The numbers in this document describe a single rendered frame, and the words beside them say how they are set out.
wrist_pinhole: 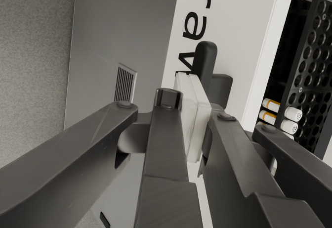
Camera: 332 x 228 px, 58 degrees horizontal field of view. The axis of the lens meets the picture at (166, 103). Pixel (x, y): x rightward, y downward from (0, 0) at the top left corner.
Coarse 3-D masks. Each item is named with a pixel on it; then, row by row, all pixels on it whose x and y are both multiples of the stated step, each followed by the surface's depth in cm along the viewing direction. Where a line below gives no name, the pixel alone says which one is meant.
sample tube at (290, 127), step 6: (264, 114) 33; (270, 114) 32; (264, 120) 33; (270, 120) 32; (288, 120) 31; (282, 126) 31; (288, 126) 30; (294, 126) 30; (288, 132) 31; (294, 132) 31
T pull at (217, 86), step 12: (204, 48) 20; (216, 48) 21; (204, 60) 20; (192, 72) 21; (204, 72) 21; (204, 84) 21; (216, 84) 22; (228, 84) 23; (216, 96) 22; (228, 96) 23
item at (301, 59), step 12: (312, 0) 28; (324, 0) 28; (312, 12) 28; (324, 12) 29; (312, 24) 28; (312, 36) 29; (300, 48) 29; (312, 48) 30; (300, 60) 29; (300, 72) 30; (288, 84) 30; (300, 84) 31; (288, 96) 30; (276, 120) 31
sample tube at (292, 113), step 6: (264, 102) 33; (270, 102) 32; (276, 102) 32; (270, 108) 32; (276, 108) 32; (288, 108) 31; (294, 108) 30; (288, 114) 30; (294, 114) 30; (300, 114) 30; (294, 120) 30
